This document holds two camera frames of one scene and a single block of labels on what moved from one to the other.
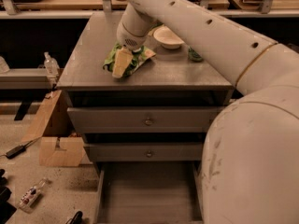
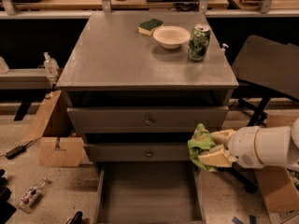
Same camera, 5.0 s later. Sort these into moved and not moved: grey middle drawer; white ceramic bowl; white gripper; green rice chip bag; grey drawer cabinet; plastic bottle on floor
Moved: green rice chip bag; white gripper
Not moved: grey middle drawer; grey drawer cabinet; plastic bottle on floor; white ceramic bowl
